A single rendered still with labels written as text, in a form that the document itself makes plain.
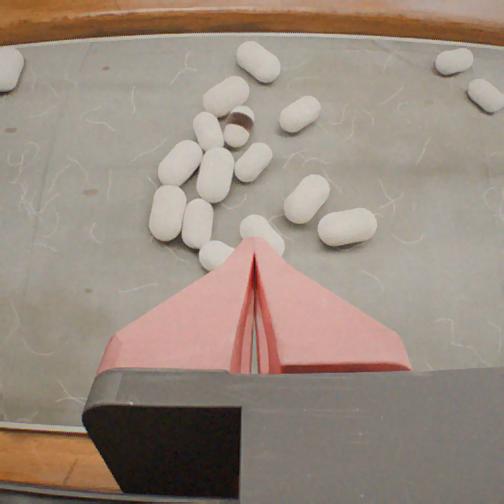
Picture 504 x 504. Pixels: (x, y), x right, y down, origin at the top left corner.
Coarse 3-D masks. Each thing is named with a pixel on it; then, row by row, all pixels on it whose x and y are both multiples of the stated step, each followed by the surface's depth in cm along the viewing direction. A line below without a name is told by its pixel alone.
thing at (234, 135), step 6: (234, 108) 26; (240, 108) 26; (246, 108) 26; (252, 114) 26; (228, 126) 26; (234, 126) 26; (228, 132) 26; (234, 132) 26; (240, 132) 26; (246, 132) 26; (228, 138) 26; (234, 138) 26; (240, 138) 26; (246, 138) 26; (228, 144) 27; (234, 144) 26; (240, 144) 26
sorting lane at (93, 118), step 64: (64, 64) 29; (128, 64) 29; (192, 64) 29; (320, 64) 29; (384, 64) 29; (0, 128) 28; (64, 128) 28; (128, 128) 28; (192, 128) 28; (256, 128) 28; (320, 128) 28; (384, 128) 28; (448, 128) 28; (0, 192) 26; (64, 192) 26; (128, 192) 26; (192, 192) 26; (256, 192) 26; (384, 192) 26; (448, 192) 26; (0, 256) 25; (64, 256) 25; (128, 256) 25; (192, 256) 25; (320, 256) 25; (384, 256) 25; (448, 256) 25; (0, 320) 24; (64, 320) 24; (128, 320) 24; (384, 320) 24; (448, 320) 24; (0, 384) 23; (64, 384) 23
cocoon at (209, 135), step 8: (208, 112) 26; (200, 120) 26; (208, 120) 26; (216, 120) 26; (200, 128) 26; (208, 128) 26; (216, 128) 26; (200, 136) 26; (208, 136) 25; (216, 136) 26; (200, 144) 26; (208, 144) 26; (216, 144) 26
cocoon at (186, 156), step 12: (180, 144) 25; (192, 144) 25; (168, 156) 25; (180, 156) 25; (192, 156) 25; (168, 168) 24; (180, 168) 25; (192, 168) 25; (168, 180) 25; (180, 180) 25
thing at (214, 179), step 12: (204, 156) 25; (216, 156) 25; (228, 156) 25; (204, 168) 25; (216, 168) 24; (228, 168) 25; (204, 180) 24; (216, 180) 24; (228, 180) 25; (204, 192) 24; (216, 192) 24
